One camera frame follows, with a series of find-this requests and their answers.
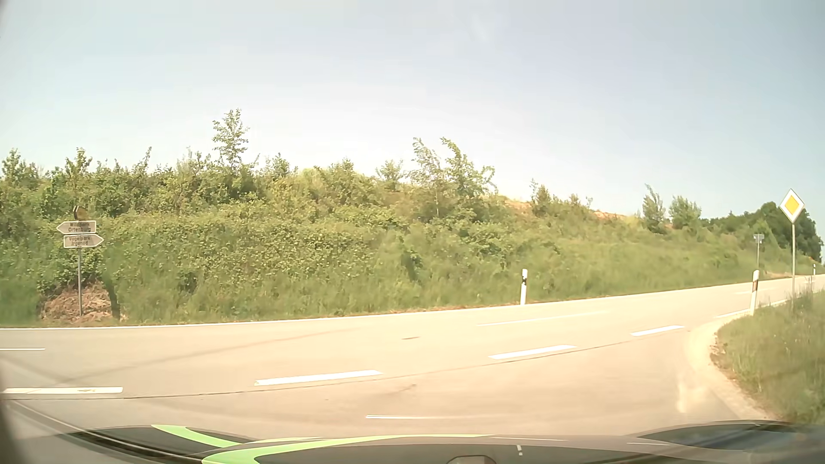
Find row of bushes and trees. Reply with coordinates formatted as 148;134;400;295
0;108;824;262

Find arrow direction signs on post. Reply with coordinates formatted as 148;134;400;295
56;206;104;318

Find overgrown green bank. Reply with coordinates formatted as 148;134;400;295
0;193;819;326

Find grey asphalt road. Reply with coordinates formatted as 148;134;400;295
0;275;825;464

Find car's own bonnet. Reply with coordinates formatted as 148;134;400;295
64;420;825;464

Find yellow diamond priority sign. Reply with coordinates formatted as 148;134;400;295
779;188;806;299

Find grass verge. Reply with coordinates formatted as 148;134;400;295
711;291;825;425

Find road markings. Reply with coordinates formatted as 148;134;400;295
0;276;825;421

